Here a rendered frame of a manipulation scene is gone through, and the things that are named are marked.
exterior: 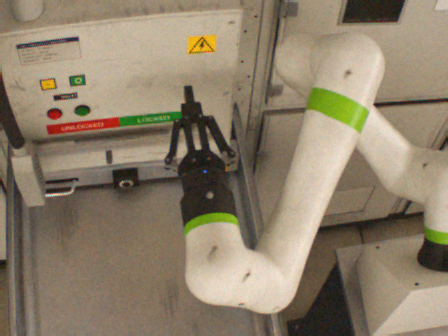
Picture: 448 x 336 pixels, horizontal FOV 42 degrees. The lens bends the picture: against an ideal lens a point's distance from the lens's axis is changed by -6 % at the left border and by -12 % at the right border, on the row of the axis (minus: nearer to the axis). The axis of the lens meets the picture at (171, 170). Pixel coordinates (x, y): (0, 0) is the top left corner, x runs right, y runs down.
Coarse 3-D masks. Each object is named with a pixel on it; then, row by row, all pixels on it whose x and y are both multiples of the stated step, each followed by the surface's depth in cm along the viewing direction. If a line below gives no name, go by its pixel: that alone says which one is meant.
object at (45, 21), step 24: (0, 0) 115; (48, 0) 114; (72, 0) 114; (96, 0) 114; (120, 0) 113; (144, 0) 113; (168, 0) 113; (192, 0) 113; (216, 0) 113; (0, 24) 111; (24, 24) 111; (48, 24) 110; (72, 24) 110; (240, 24) 115
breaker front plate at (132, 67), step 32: (32, 32) 110; (64, 32) 111; (96, 32) 112; (128, 32) 113; (160, 32) 115; (192, 32) 115; (224, 32) 116; (0, 64) 116; (32, 64) 117; (64, 64) 118; (96, 64) 120; (128, 64) 121; (160, 64) 122; (192, 64) 123; (224, 64) 124; (32, 96) 125; (96, 96) 128; (128, 96) 129; (160, 96) 130; (224, 96) 133; (32, 128) 134; (128, 128) 138; (160, 128) 140; (192, 128) 141; (224, 128) 142; (64, 160) 145; (96, 160) 147; (128, 160) 149
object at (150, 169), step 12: (72, 168) 149; (84, 168) 149; (96, 168) 149; (108, 168) 149; (120, 168) 149; (144, 168) 150; (156, 168) 151; (48, 180) 149; (60, 180) 150; (84, 180) 151; (96, 180) 152; (108, 180) 152
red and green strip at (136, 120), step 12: (96, 120) 134; (108, 120) 135; (120, 120) 135; (132, 120) 136; (144, 120) 136; (156, 120) 137; (168, 120) 137; (48, 132) 136; (60, 132) 136; (72, 132) 137
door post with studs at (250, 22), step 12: (240, 0) 138; (252, 0) 138; (252, 12) 141; (252, 24) 145; (252, 36) 148; (240, 48) 151; (252, 48) 152; (240, 60) 155; (252, 60) 156; (240, 72) 159; (252, 72) 160; (240, 84) 163; (240, 96) 168; (240, 108) 172
